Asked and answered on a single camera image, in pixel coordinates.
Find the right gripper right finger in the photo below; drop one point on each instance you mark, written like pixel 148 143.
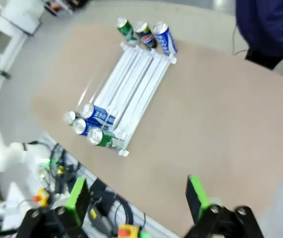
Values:
pixel 196 198

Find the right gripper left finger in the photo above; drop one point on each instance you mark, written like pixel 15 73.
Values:
pixel 78 198

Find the person in dark hooded jacket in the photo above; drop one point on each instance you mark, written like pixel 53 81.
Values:
pixel 263 22

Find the black control box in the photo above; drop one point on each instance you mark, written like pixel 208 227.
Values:
pixel 100 188

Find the yellow emergency stop box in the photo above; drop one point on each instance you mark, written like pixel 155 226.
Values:
pixel 127 231
pixel 41 196

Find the small green plastic part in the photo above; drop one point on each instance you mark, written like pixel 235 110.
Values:
pixel 146 234

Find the green Chilsung cider can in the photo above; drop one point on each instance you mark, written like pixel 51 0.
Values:
pixel 104 138
pixel 127 32

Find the blue Pocari Sweat can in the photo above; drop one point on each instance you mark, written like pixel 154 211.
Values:
pixel 101 116
pixel 80 127
pixel 166 39

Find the black Pepsi can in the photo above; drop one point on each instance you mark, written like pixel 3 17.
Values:
pixel 69 117
pixel 146 37

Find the white can dispenser rack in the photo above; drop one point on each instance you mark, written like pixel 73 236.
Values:
pixel 134 81

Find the white glass door cabinet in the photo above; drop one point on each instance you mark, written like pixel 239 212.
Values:
pixel 7 24

